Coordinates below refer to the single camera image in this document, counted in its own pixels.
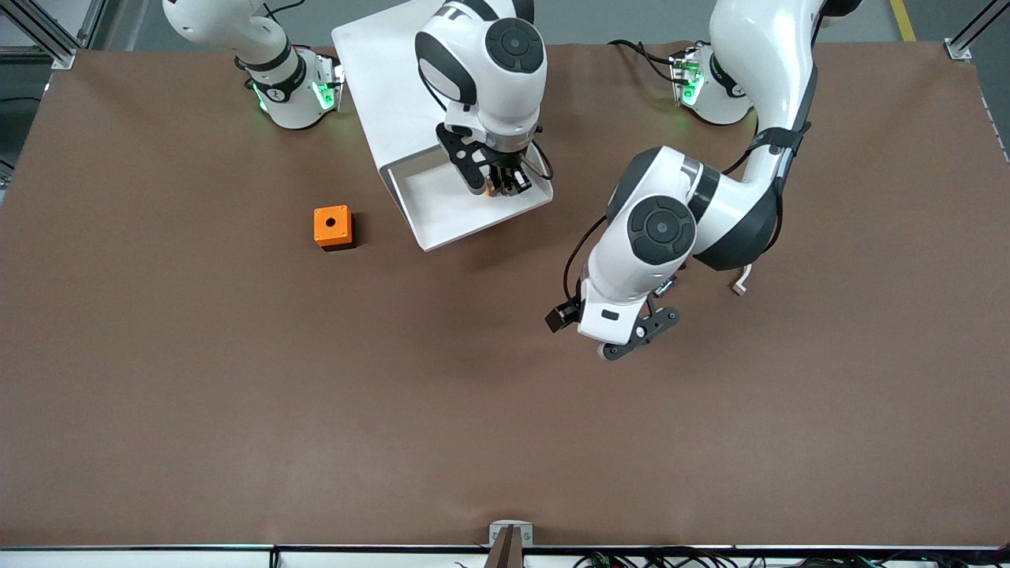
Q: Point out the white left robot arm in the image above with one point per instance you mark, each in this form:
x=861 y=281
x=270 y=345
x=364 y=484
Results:
x=757 y=95

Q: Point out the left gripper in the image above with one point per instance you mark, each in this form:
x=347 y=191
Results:
x=562 y=315

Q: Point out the orange box with hole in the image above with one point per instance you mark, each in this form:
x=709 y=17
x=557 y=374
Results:
x=331 y=225

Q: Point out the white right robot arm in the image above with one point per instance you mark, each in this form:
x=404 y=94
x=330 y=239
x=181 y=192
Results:
x=489 y=63

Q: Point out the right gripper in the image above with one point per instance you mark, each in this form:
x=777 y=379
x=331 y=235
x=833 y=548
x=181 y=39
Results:
x=506 y=167

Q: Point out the aluminium frame post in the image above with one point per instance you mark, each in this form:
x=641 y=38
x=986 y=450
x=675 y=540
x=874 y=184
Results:
x=47 y=35
x=970 y=35

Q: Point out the grey metal mount bracket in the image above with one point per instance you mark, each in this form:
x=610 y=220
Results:
x=511 y=530

